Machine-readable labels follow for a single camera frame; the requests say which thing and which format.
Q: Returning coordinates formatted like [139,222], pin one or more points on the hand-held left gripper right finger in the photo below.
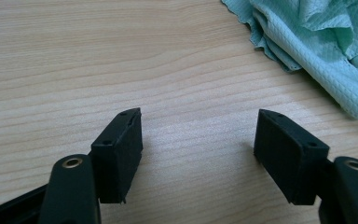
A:
[289,161]

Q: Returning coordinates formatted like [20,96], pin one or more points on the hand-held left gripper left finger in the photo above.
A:
[118,161]

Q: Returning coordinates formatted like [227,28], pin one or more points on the teal cloth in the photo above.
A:
[317,40]

